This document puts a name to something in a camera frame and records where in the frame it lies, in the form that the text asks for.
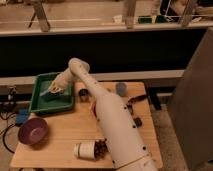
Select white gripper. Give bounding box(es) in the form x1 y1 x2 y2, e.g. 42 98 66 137
48 68 74 93

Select green plastic tray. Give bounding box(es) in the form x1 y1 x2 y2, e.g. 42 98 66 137
29 72 75 115

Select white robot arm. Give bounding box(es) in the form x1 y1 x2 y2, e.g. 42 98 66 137
49 58 158 171

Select orange bowl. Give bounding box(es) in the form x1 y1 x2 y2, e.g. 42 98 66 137
92 102 97 117

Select blue box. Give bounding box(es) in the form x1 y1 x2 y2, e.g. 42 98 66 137
15 109 29 126

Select purple bowl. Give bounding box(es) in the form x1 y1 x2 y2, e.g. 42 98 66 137
18 118 48 145

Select white cup on side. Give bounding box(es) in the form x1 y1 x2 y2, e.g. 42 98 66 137
74 141 95 159

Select dark grapes bunch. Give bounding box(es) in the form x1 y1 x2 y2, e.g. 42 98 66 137
94 140 108 159

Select small black block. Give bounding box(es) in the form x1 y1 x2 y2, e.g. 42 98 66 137
133 117 143 128

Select grey cabinet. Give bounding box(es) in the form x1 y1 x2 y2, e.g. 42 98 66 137
168 27 213 171

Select black cables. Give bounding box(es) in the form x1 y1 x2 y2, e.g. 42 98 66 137
0 99 21 154

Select black handled tool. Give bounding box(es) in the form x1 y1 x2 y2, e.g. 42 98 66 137
128 94 148 104

